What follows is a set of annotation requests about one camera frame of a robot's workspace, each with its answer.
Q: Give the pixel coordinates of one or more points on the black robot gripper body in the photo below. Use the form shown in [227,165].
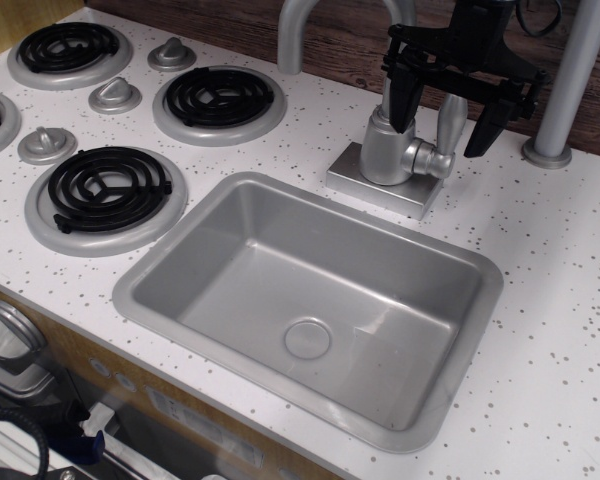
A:
[469,58]

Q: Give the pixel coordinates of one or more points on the silver oven door handle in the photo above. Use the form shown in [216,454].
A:
[21,342]

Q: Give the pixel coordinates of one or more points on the silver stove knob lower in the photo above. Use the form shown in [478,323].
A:
[46,146]

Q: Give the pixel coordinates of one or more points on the grey plastic sink basin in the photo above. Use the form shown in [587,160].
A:
[369,326]

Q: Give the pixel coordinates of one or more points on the silver stove knob middle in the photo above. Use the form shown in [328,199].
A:
[115,97]

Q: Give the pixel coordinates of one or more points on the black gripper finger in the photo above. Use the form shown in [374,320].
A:
[405,91]
[492,121]

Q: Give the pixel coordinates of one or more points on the top left stove burner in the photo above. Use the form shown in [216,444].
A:
[68,56]

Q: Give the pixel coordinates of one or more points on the top right stove burner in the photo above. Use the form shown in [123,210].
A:
[219,106]

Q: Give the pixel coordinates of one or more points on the silver stove knob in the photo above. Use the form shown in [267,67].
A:
[115,97]
[171,56]
[46,146]

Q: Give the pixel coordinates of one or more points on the silver faucet lever handle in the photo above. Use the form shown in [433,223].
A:
[437,160]

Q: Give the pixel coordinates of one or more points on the front stove burner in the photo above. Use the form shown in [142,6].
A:
[105,201]

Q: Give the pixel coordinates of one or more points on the grey support pole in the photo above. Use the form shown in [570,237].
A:
[549,149]

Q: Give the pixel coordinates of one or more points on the silver stove knob top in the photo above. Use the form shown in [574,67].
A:
[171,56]

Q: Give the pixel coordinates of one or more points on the silver toy faucet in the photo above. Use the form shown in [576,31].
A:
[380,170]

